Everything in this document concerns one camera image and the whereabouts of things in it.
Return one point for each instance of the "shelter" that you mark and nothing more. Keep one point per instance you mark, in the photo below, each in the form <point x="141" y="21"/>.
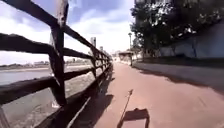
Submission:
<point x="125" y="56"/>

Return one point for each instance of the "lamp pole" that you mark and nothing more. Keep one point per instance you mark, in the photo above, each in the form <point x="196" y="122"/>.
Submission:
<point x="130" y="40"/>

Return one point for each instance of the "row of trees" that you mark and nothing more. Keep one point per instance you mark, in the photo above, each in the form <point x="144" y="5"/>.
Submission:
<point x="156" y="20"/>

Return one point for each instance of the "red brick path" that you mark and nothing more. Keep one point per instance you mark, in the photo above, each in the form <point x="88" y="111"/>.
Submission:
<point x="173" y="103"/>

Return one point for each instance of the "pale concrete strip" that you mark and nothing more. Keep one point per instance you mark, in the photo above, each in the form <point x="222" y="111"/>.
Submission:
<point x="186" y="73"/>

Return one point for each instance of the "distant shore with buildings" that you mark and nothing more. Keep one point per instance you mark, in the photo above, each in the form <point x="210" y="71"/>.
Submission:
<point x="30" y="64"/>

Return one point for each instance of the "grey water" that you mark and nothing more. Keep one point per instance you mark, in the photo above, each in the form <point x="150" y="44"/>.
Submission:
<point x="20" y="77"/>

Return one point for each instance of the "dark wooden rail fence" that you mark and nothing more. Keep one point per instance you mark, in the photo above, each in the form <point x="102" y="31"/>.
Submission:
<point x="57" y="66"/>

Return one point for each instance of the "grey concrete wall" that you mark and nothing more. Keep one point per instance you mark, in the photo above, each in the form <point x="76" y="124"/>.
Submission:
<point x="206" y="45"/>

